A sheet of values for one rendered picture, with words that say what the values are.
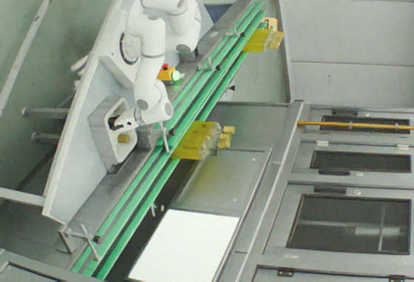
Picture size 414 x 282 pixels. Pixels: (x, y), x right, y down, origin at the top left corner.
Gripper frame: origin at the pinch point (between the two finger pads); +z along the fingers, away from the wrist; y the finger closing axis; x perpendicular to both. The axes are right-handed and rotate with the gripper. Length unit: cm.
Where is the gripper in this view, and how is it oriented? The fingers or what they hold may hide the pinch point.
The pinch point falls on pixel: (111, 123)
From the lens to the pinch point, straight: 189.3
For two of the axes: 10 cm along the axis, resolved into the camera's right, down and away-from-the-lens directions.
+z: -8.5, 1.8, 4.9
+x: -4.0, -8.3, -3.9
